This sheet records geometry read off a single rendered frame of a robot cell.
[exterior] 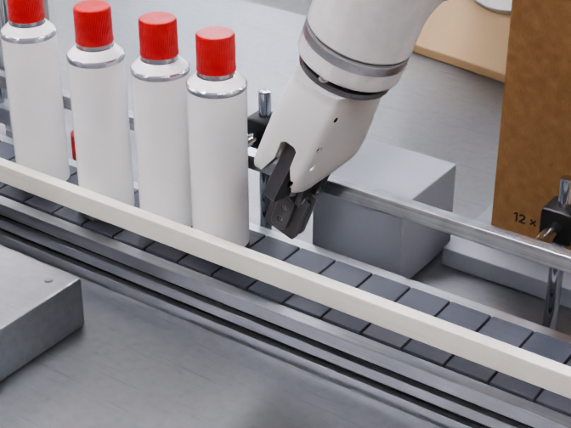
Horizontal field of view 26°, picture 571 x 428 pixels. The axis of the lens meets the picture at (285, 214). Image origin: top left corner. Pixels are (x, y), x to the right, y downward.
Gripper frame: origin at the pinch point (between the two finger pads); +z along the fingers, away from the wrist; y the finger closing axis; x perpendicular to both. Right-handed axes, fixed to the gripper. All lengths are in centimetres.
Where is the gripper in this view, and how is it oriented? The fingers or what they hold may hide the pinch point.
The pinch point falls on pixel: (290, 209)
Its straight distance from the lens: 105.2
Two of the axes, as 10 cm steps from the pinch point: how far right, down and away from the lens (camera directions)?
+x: 7.7, 5.6, -3.0
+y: -5.7, 4.0, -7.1
